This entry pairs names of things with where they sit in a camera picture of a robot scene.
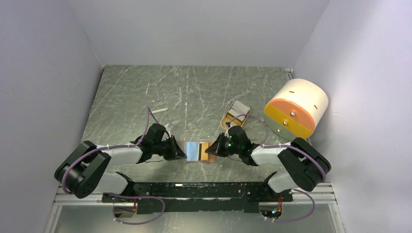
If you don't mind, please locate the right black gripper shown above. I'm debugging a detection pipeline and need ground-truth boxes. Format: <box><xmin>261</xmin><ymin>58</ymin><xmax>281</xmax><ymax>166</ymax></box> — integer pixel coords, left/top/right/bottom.
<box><xmin>206</xmin><ymin>133</ymin><xmax>241</xmax><ymax>157</ymax></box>

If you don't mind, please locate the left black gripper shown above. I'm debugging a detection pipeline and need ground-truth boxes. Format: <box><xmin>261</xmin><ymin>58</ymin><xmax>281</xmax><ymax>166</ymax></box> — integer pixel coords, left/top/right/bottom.
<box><xmin>153</xmin><ymin>134</ymin><xmax>187</xmax><ymax>161</ymax></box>

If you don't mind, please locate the brown leather card holder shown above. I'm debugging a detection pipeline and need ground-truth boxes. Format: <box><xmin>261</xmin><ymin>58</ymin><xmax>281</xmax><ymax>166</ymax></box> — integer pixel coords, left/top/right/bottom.
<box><xmin>183</xmin><ymin>141</ymin><xmax>216</xmax><ymax>163</ymax></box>

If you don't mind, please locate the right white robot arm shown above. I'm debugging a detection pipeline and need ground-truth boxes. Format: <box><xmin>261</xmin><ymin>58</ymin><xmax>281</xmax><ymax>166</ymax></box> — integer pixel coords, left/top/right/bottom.
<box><xmin>205</xmin><ymin>126</ymin><xmax>331</xmax><ymax>201</ymax></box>

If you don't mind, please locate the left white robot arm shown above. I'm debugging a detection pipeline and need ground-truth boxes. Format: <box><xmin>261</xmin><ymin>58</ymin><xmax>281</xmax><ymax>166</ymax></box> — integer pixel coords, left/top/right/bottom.
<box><xmin>54</xmin><ymin>123</ymin><xmax>187</xmax><ymax>202</ymax></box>

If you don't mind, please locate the wooden tray with cards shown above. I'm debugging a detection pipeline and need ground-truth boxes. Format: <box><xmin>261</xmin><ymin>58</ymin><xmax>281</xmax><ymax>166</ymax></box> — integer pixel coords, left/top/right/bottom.
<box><xmin>220</xmin><ymin>100</ymin><xmax>251</xmax><ymax>131</ymax></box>

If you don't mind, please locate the white pen stick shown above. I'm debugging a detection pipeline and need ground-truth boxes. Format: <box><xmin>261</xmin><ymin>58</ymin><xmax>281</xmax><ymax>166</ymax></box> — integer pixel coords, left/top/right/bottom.
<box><xmin>151</xmin><ymin>108</ymin><xmax>168</xmax><ymax>114</ymax></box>

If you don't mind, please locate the white orange yellow cylinder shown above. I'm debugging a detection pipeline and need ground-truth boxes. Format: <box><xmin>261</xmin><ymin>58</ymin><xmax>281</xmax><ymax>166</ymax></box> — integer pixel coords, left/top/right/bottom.
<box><xmin>263</xmin><ymin>79</ymin><xmax>329</xmax><ymax>141</ymax></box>

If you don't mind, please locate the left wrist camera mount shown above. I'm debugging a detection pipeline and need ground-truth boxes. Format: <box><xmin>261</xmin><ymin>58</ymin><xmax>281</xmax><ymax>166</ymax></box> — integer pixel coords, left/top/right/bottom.
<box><xmin>164</xmin><ymin>123</ymin><xmax>174</xmax><ymax>134</ymax></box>

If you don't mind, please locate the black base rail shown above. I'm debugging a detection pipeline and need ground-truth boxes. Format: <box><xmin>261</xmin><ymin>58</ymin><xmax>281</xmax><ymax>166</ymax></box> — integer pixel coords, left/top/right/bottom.
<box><xmin>102</xmin><ymin>182</ymin><xmax>293</xmax><ymax>214</ymax></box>

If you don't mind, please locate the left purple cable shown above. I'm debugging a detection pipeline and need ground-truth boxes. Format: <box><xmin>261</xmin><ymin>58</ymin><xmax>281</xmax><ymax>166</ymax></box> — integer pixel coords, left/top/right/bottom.
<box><xmin>62</xmin><ymin>106</ymin><xmax>166</xmax><ymax>225</ymax></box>

